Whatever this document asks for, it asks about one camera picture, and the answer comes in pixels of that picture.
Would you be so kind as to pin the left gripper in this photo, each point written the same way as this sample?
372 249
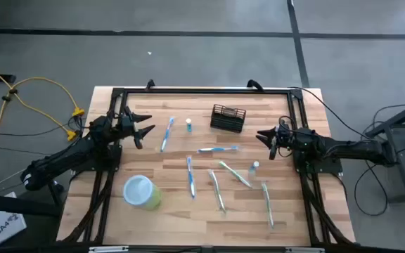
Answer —
127 126

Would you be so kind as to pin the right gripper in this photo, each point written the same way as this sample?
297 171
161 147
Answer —
284 138

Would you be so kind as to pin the blue toothbrush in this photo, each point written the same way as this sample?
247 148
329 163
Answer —
190 177
218 149
167 134

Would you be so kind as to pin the small blue white-capped bottle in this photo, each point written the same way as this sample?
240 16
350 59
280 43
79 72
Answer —
188 123
255 164

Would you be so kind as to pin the green toothbrush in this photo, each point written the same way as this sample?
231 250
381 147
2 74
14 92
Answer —
267 204
217 191
235 174

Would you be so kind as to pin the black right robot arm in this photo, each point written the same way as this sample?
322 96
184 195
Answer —
346 147

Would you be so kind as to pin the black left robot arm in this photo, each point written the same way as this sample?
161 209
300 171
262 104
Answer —
65 154

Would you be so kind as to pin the black hooked clamp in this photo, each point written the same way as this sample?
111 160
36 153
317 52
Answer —
255 84
149 84

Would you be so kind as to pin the green plastic cup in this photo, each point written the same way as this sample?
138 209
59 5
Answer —
141 192

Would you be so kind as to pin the black stand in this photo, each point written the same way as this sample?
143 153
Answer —
12 207

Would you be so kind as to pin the black aluminium table frame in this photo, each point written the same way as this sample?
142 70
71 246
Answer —
206 91

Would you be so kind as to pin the silver metal bracket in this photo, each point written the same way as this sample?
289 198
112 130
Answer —
304 250
107 249

